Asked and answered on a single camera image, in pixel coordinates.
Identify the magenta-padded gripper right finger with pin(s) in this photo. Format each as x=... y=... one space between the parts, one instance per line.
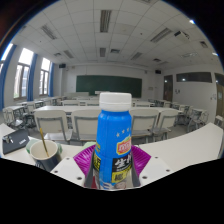
x=153 y=170

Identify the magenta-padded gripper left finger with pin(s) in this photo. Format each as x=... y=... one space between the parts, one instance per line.
x=68 y=170

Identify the blue drink bottle white cap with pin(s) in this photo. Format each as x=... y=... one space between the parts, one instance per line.
x=113 y=133

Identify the dark blue cup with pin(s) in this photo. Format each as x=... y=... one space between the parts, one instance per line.
x=50 y=163

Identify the golden stirring stick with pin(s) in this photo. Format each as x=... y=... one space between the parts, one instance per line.
x=43 y=140

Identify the group of white classroom chairs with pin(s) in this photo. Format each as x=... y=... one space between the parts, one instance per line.
x=50 y=121

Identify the black flat pad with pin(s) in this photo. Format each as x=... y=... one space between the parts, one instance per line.
x=18 y=141

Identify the group of white classroom desks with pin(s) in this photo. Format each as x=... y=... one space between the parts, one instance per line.
x=66 y=108

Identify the bunch of keys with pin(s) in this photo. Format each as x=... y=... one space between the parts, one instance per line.
x=7 y=139

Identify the dark wooden door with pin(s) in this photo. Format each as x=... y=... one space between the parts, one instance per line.
x=220 y=96
x=168 y=88

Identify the blue curtain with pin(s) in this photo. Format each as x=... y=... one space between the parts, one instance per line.
x=51 y=80
x=32 y=76
x=6 y=80

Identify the green chalkboard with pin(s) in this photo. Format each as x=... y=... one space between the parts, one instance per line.
x=110 y=86

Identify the tall bright window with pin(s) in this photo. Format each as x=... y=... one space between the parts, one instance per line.
x=22 y=73
x=44 y=76
x=6 y=53

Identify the ceiling projector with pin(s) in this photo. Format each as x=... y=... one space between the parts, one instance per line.
x=181 y=34

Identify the group of ceiling lights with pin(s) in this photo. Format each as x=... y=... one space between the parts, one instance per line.
x=105 y=20

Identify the black wall speaker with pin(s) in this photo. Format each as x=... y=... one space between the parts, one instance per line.
x=158 y=71
x=62 y=65

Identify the dark long wall window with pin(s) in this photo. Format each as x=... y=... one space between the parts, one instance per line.
x=193 y=77

